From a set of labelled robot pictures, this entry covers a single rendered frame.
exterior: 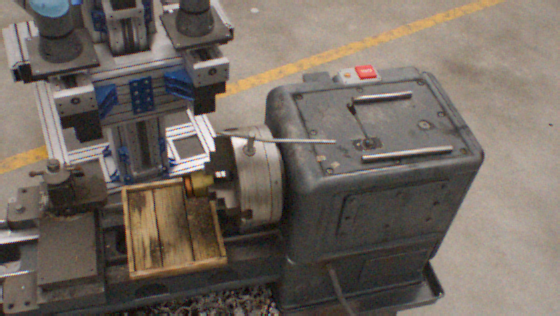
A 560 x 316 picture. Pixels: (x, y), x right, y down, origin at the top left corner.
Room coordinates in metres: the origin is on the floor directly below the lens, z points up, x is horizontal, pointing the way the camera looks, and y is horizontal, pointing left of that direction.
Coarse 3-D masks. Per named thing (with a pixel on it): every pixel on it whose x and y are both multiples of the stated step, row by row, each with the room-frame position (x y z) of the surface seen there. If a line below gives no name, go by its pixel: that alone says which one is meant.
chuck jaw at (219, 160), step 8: (224, 136) 1.22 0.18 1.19; (216, 144) 1.19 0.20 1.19; (224, 144) 1.19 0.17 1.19; (216, 152) 1.17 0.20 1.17; (224, 152) 1.18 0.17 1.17; (216, 160) 1.16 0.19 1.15; (224, 160) 1.17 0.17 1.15; (208, 168) 1.14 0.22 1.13; (216, 168) 1.14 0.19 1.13; (224, 168) 1.15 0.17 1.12
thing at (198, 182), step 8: (184, 176) 1.12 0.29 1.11; (192, 176) 1.11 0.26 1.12; (200, 176) 1.11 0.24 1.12; (208, 176) 1.12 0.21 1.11; (184, 184) 1.09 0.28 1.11; (192, 184) 1.09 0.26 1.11; (200, 184) 1.09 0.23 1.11; (208, 184) 1.10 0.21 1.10; (192, 192) 1.08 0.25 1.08; (200, 192) 1.08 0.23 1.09
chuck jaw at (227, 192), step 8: (216, 184) 1.10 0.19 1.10; (224, 184) 1.11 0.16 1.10; (232, 184) 1.11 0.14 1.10; (208, 192) 1.08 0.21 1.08; (216, 192) 1.07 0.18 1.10; (224, 192) 1.07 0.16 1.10; (232, 192) 1.08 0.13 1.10; (216, 200) 1.06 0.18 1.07; (224, 200) 1.05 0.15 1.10; (232, 200) 1.04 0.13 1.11; (232, 208) 1.02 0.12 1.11; (240, 208) 1.02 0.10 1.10; (248, 208) 1.02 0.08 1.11; (248, 216) 1.02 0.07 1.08
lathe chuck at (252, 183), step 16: (240, 128) 1.24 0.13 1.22; (256, 128) 1.24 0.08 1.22; (240, 144) 1.15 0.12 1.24; (256, 144) 1.16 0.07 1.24; (240, 160) 1.10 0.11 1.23; (256, 160) 1.11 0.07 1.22; (240, 176) 1.06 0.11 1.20; (256, 176) 1.07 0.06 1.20; (240, 192) 1.03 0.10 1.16; (256, 192) 1.04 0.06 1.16; (256, 208) 1.02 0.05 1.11; (240, 224) 1.02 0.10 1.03; (256, 224) 1.03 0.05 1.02
